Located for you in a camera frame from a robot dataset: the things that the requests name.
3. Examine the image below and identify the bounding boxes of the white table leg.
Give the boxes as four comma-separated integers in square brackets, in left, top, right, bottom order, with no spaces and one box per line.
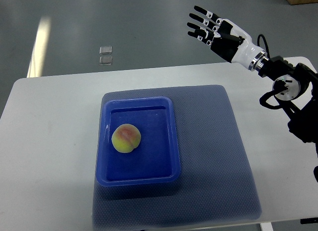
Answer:
[259,222,274,231]

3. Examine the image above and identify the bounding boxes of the blue plastic tray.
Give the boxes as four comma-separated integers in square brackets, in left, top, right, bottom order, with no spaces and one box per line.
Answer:
[95,96,181,187]

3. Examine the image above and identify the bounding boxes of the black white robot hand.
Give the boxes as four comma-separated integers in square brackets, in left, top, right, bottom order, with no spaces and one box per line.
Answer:
[187,5,268,71]

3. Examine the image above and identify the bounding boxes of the yellow red peach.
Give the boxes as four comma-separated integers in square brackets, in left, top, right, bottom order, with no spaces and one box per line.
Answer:
[111,124,141,154]

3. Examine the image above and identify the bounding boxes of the blue grey mesh mat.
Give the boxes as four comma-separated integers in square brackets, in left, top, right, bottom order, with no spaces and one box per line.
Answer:
[92,85,261,231]

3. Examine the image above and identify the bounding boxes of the upper metal floor plate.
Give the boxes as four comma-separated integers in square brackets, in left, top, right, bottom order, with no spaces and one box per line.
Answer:
[99,46,112,55]

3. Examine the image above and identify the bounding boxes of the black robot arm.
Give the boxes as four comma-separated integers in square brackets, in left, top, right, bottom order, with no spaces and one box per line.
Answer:
[255,34,318,146]

